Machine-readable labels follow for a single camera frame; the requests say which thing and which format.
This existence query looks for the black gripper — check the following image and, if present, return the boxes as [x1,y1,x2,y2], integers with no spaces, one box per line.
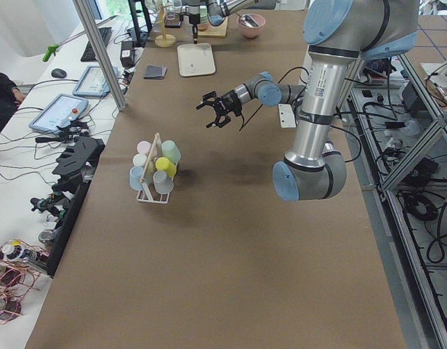
[196,92,242,129]
[188,0,201,44]

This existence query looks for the cream rabbit tray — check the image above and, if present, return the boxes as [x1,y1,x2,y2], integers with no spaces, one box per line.
[177,43,216,77]

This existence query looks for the green cup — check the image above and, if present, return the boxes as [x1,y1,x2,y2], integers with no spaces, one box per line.
[161,140,182,164]

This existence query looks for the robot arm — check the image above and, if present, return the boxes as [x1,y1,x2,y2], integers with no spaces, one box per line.
[200,1,419,201]
[182,0,276,44]

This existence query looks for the yellow cup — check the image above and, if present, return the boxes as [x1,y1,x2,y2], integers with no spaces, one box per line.
[155,156,177,179]

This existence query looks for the pink cup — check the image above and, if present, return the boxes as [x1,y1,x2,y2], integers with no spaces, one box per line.
[137,140,151,155]

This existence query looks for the cream cup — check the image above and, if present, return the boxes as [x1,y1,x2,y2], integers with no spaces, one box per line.
[133,153,148,167]

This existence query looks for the grey cup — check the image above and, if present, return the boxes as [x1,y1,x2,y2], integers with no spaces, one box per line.
[153,170,174,195]

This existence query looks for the blue cup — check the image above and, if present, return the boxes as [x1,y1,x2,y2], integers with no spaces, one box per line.
[129,166,143,191]

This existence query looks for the wooden cutting board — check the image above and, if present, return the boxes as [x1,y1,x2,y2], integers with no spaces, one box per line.
[198,17,228,38]

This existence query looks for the wooden mug tree stand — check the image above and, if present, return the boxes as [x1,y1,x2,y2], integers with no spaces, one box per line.
[155,0,176,47]

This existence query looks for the pink bowl with cutlery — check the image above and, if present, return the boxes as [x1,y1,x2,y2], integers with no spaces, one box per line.
[237,13,266,39]

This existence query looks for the folded grey cloth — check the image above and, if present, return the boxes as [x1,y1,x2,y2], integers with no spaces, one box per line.
[143,65,167,79]

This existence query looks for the black keyboard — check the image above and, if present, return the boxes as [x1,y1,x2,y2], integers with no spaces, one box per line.
[80,26,113,63]

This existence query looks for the far teach pendant tablet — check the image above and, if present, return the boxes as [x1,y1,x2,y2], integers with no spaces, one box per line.
[72,65,110,98]

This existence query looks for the teach pendant tablet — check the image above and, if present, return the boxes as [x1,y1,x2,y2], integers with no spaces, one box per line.
[28,94,89,134]
[72,65,110,98]

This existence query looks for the grey computer mouse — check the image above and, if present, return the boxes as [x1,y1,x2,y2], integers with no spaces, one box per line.
[51,68,67,79]

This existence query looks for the black tool holder rack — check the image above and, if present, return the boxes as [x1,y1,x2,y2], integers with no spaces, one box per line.
[46,137,105,277]

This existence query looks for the near teach pendant tablet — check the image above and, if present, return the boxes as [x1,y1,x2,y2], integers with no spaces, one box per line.
[28,94,89,134]

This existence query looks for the white wire cup rack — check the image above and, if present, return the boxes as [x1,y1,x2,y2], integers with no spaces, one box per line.
[137,133,171,204]

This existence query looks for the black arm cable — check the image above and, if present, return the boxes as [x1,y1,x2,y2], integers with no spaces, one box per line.
[238,65,313,132]

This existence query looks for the aluminium frame post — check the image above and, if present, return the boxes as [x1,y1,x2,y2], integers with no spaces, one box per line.
[73,0,126,111]

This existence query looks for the copper wire basket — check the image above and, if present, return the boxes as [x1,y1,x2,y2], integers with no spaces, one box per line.
[0,239,49,324]

